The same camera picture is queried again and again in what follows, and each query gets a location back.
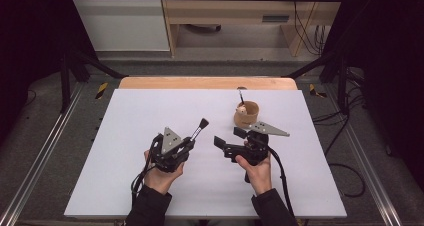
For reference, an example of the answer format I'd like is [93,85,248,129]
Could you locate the black curtain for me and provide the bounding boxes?
[0,0,98,147]
[324,0,424,184]

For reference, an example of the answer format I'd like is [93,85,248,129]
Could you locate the white cabinet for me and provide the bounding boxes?
[66,0,171,52]

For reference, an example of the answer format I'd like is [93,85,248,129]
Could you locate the black makeup brush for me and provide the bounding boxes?
[189,118,210,143]

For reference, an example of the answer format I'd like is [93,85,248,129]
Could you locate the wooden desk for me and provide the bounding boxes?
[159,0,348,58]

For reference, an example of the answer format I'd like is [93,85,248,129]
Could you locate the hand-held gripper cable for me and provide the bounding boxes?
[130,135,162,204]
[266,145,296,219]

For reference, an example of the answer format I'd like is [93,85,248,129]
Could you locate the hanging black cables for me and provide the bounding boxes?
[289,0,329,57]

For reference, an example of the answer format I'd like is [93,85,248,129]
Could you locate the person's right hand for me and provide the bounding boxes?
[234,154,273,197]

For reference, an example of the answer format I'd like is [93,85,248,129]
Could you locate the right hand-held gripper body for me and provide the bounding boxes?
[223,120,290,167]

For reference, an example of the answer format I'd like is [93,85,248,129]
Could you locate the wooden cup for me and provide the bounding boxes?
[233,100,260,129]

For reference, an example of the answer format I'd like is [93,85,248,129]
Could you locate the wooden table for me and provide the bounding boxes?
[118,76,298,91]

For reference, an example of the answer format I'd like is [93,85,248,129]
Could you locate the black metal stand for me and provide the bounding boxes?
[59,48,130,114]
[282,49,352,116]

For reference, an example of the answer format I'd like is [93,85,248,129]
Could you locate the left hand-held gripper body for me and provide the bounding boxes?
[150,126,188,173]

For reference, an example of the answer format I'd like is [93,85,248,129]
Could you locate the yellow black tape strip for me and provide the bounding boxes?
[95,82,109,100]
[308,83,328,99]

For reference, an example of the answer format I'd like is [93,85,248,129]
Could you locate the white table board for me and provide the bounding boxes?
[63,88,348,219]

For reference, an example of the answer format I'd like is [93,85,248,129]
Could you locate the aluminium rail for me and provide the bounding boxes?
[0,82,85,226]
[323,85,405,226]

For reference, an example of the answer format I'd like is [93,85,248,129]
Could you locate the right hand-held gripper cable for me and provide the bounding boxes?
[266,145,296,219]

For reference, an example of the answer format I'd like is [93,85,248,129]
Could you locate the person's left hand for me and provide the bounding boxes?
[143,149,186,196]

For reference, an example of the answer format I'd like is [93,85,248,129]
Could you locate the left hand-held gripper cable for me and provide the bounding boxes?
[130,135,162,204]

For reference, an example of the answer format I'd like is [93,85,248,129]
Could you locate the black floor cable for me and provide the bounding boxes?
[328,163,366,198]

